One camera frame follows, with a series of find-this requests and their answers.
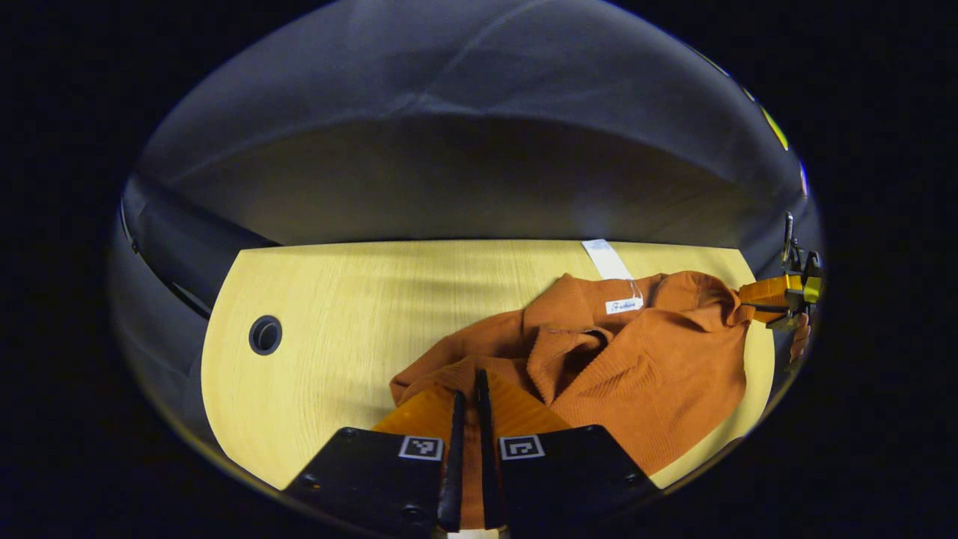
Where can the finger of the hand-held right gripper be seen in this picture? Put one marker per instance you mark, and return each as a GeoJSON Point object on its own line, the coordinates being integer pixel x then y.
{"type": "Point", "coordinates": [767, 293]}

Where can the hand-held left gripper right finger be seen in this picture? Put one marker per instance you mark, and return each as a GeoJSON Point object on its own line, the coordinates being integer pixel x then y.
{"type": "Point", "coordinates": [569, 471]}

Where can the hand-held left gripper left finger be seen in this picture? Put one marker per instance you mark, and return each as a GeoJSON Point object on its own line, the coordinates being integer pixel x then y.
{"type": "Point", "coordinates": [374, 479]}

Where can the orange knit shirt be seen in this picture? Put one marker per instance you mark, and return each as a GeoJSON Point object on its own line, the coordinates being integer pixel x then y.
{"type": "Point", "coordinates": [644, 374]}

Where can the black backdrop cloth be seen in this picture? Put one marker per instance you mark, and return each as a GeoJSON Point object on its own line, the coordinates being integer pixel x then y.
{"type": "Point", "coordinates": [449, 150]}

